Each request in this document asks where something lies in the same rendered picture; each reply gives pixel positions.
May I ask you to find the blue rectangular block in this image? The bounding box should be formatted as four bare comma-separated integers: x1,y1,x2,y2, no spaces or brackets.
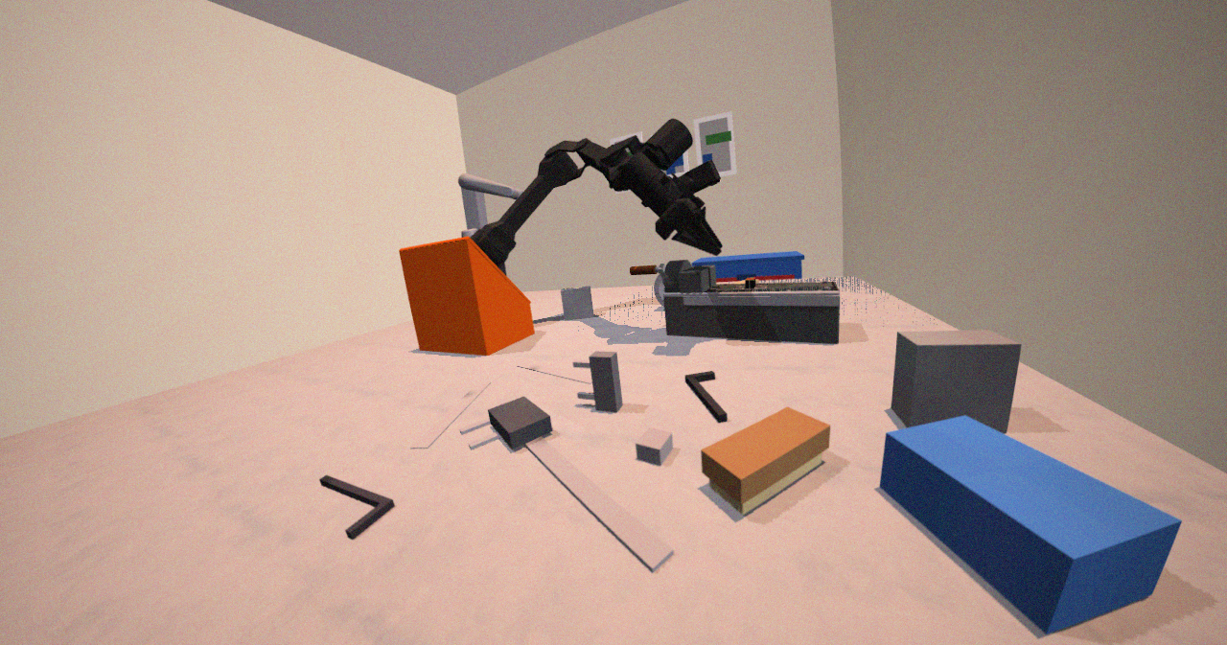
879,416,1182,634

